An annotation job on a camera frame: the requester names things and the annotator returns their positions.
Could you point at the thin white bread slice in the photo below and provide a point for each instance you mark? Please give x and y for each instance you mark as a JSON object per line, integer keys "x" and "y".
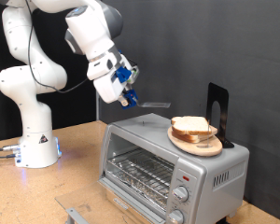
{"x": 208, "y": 133}

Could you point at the thin metal pin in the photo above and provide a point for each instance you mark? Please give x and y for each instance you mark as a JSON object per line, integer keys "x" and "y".
{"x": 208, "y": 133}

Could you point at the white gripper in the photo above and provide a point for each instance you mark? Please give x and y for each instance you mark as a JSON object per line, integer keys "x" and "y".
{"x": 104, "y": 84}

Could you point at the round wooden board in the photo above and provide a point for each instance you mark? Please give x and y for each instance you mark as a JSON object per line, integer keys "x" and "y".
{"x": 199, "y": 148}

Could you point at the vertical metal pole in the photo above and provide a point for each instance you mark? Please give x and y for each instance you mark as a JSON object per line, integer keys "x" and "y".
{"x": 97, "y": 109}

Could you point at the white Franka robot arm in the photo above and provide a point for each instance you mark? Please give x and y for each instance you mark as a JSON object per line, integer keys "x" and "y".
{"x": 31, "y": 81}

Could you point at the aluminium foil oven liner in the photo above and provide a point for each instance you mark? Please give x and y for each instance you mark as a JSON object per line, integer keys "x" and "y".
{"x": 137, "y": 186}

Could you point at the silver oven knob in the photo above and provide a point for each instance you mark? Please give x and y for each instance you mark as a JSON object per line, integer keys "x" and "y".
{"x": 180, "y": 193}
{"x": 176, "y": 216}

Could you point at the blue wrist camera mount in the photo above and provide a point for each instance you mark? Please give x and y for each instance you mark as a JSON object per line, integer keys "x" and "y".
{"x": 123, "y": 74}

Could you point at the spatula with blue grip block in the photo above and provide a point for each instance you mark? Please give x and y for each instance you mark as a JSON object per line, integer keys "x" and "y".
{"x": 133, "y": 96}

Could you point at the silver toaster oven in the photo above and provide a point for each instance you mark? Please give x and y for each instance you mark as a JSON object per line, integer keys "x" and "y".
{"x": 205, "y": 174}

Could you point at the black metal bookend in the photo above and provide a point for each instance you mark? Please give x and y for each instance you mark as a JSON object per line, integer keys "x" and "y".
{"x": 222, "y": 99}

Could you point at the red oven indicator light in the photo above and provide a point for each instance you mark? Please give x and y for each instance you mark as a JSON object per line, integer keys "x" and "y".
{"x": 186, "y": 178}

